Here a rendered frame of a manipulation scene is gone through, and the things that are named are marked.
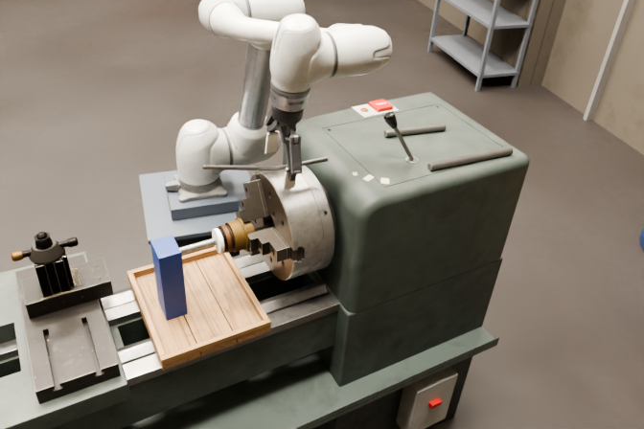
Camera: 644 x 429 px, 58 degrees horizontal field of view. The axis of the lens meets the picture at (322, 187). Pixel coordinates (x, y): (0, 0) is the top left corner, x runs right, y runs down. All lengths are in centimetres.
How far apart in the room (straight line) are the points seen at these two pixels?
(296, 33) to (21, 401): 102
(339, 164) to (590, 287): 212
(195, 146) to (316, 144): 59
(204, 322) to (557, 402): 170
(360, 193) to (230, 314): 50
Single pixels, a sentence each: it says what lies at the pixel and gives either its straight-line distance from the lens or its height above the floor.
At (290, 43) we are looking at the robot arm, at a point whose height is 167.
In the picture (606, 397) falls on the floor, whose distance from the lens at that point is 297.
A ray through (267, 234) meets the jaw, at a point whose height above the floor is 110.
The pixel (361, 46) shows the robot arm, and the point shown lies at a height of 164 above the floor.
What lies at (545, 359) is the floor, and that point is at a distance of 299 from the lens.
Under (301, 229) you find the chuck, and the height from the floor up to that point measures 116.
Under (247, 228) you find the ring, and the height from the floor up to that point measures 111.
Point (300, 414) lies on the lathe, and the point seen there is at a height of 54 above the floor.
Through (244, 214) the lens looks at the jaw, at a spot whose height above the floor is 113.
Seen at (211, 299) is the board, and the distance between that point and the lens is 173.
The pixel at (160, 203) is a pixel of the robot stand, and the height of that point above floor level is 75.
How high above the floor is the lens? 211
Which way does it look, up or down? 34 degrees down
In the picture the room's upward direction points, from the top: 4 degrees clockwise
